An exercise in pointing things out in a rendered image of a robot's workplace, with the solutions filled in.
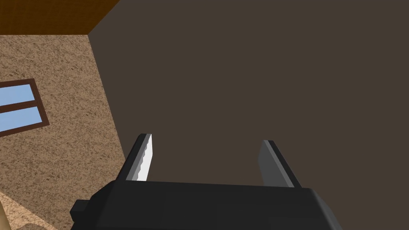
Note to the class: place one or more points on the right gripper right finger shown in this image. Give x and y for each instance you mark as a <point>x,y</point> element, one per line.
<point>275,167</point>

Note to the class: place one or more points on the brown framed window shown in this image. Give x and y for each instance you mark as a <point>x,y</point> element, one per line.
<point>19,107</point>

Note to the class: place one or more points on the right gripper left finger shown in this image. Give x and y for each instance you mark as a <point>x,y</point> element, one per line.
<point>139,161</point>

